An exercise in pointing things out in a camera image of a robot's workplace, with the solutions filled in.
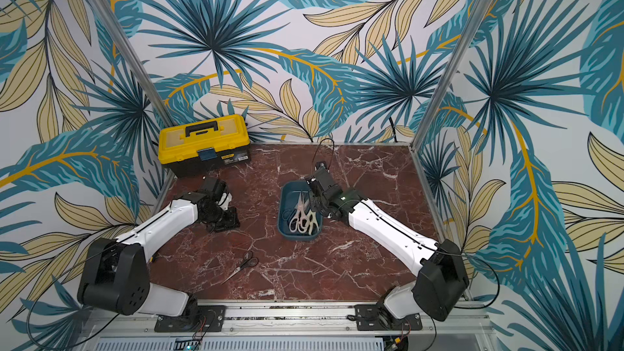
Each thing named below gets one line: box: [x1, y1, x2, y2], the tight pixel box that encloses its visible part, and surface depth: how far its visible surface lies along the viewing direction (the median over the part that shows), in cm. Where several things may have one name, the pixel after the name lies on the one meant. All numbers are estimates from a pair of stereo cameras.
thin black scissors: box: [221, 251, 260, 286], surface depth 86 cm
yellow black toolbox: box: [157, 114, 252, 179], surface depth 101 cm
